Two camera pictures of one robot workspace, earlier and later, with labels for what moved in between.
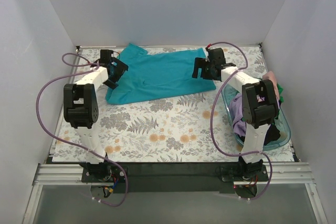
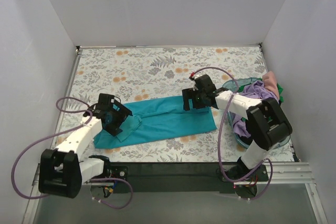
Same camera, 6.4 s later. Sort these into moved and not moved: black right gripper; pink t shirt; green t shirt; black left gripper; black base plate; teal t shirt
Moved: black left gripper; black right gripper; teal t shirt
Not moved: green t shirt; black base plate; pink t shirt
